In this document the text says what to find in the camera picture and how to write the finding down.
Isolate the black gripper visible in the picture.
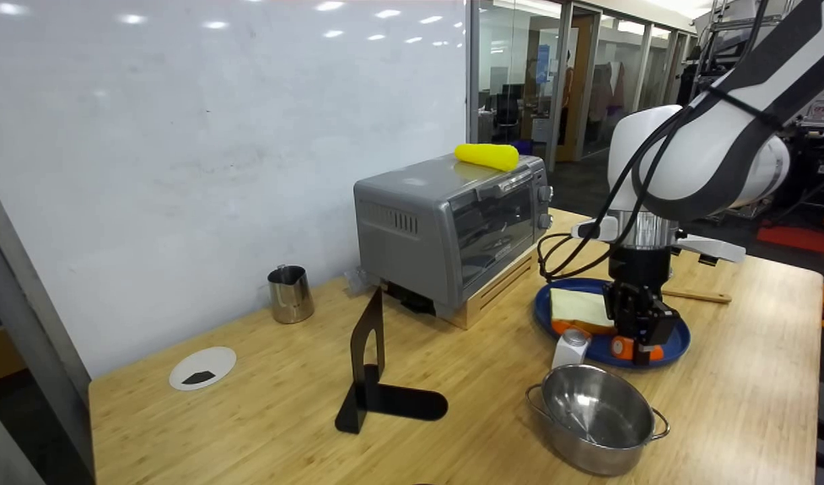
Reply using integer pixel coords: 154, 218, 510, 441
607, 249, 681, 351

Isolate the orange carrot half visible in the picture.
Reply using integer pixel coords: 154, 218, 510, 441
556, 319, 616, 339
609, 334, 666, 366

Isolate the blue round plate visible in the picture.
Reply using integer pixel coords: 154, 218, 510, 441
531, 277, 692, 371

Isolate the white bread slice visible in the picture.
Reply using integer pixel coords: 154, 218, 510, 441
550, 285, 616, 331

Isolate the wooden spatula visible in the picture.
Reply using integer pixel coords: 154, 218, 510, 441
662, 282, 736, 308

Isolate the wooden slatted riser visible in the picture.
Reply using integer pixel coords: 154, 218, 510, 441
446, 245, 545, 331

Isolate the red floor pad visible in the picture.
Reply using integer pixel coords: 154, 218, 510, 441
756, 222, 824, 264

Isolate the yellow plastic corn cob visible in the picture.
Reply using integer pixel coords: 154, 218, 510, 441
453, 141, 523, 173

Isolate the grey toaster oven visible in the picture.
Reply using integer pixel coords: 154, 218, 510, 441
354, 154, 558, 320

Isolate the black metal bookend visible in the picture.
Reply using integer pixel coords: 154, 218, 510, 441
331, 282, 450, 437

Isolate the metal cup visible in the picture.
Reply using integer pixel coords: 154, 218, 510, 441
266, 264, 317, 325

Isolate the white and blue wrist mount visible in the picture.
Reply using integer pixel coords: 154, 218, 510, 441
670, 231, 752, 264

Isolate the steel pot with handles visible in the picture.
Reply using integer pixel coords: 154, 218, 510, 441
523, 361, 674, 480

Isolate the white cable grommet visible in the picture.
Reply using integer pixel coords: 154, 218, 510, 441
166, 344, 240, 393

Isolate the grey metal frame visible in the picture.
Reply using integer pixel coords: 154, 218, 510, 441
0, 164, 98, 485

